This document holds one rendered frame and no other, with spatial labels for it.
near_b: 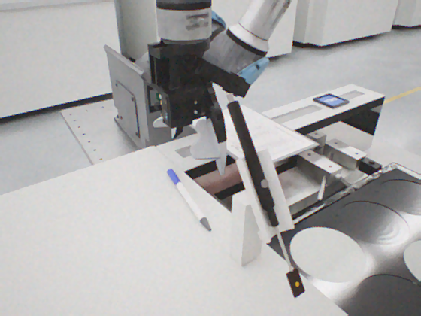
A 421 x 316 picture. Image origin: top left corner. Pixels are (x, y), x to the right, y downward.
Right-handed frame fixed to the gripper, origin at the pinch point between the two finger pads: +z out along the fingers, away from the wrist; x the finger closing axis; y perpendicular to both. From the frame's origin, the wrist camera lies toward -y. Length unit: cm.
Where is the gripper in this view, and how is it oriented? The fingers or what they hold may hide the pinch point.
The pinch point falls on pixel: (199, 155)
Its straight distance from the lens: 61.3
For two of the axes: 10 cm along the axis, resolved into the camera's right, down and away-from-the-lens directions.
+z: 0.0, 8.4, 5.4
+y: -8.2, 3.1, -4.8
